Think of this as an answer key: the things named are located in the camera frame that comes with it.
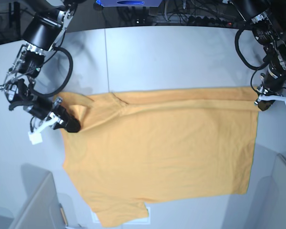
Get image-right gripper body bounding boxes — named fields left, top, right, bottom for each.
left=254, top=78, right=286, bottom=105

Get black power strip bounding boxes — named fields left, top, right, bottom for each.
left=186, top=16, right=234, bottom=27

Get orange pencil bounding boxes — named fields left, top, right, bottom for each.
left=60, top=207, right=68, bottom=226

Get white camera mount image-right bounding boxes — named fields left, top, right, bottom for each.
left=255, top=82, right=286, bottom=106

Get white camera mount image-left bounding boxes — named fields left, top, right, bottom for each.
left=28, top=112, right=60, bottom=145

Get orange T-shirt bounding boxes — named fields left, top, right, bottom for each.
left=60, top=87, right=258, bottom=228

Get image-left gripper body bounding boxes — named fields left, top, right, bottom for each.
left=23, top=96, right=66, bottom=129

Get blue grey device box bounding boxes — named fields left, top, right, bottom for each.
left=96, top=0, right=162, bottom=7

